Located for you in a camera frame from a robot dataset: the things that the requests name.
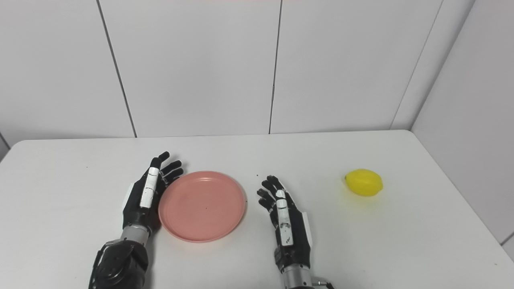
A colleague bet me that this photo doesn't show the yellow lemon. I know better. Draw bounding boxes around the yellow lemon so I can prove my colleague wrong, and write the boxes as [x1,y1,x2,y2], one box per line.
[345,169,383,197]

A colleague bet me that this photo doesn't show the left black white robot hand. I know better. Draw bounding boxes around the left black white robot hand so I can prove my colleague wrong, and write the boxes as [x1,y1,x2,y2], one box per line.
[122,151,184,234]

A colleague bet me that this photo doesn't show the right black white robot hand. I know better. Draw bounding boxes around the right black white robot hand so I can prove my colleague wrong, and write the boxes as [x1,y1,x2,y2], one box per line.
[257,175,313,273]

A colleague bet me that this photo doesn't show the pink plastic plate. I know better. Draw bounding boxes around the pink plastic plate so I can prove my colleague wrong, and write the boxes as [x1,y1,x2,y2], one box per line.
[158,171,247,243]

